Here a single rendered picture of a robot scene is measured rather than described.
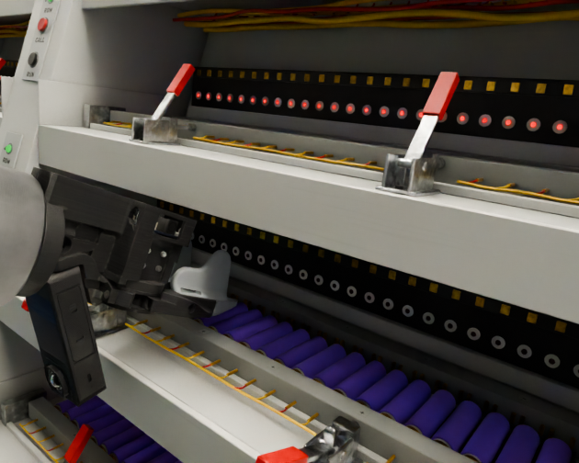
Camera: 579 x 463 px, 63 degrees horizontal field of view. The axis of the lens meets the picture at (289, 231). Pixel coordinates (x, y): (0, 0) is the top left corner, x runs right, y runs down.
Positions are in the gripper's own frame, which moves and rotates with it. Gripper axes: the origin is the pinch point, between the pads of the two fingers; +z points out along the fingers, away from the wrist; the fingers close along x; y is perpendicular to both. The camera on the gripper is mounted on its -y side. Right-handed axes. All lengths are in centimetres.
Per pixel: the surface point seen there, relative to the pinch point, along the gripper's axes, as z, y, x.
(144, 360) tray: -6.5, -5.8, -0.5
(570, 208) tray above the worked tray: -4.6, 14.4, -28.4
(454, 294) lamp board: 7.3, 8.1, -20.1
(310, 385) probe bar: -2.8, -2.1, -14.8
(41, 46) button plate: -11.2, 21.3, 28.9
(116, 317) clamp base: -5.7, -4.1, 6.2
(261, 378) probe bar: -3.5, -3.1, -10.8
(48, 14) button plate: -11.5, 25.3, 29.6
